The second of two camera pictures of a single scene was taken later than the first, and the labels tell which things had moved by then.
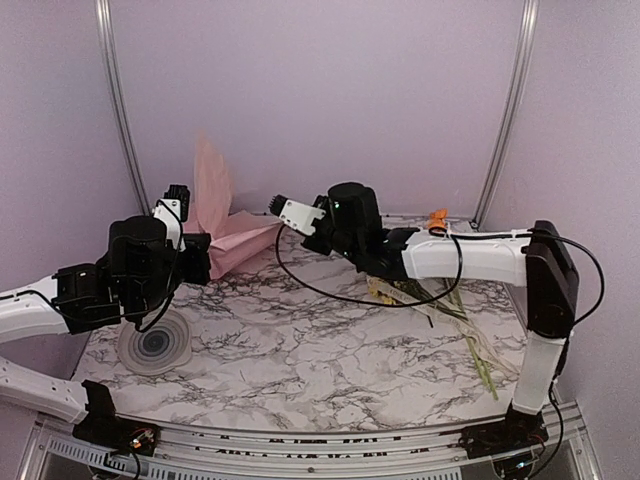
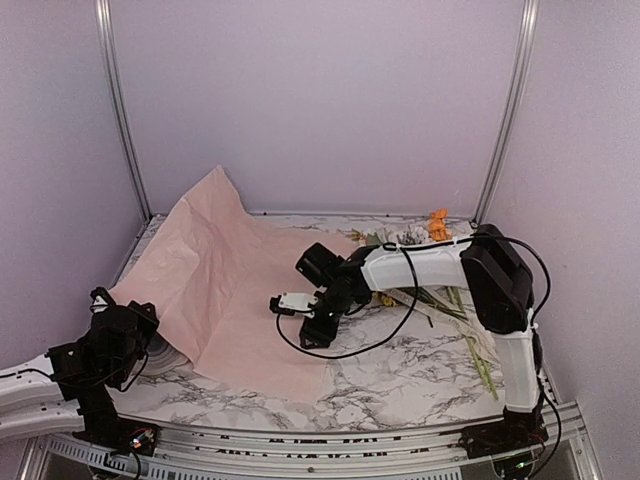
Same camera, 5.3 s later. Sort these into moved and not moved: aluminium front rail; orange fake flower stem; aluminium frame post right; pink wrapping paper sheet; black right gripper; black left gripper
Moved: black right gripper; pink wrapping paper sheet; black left gripper
Not moved: aluminium front rail; aluminium frame post right; orange fake flower stem
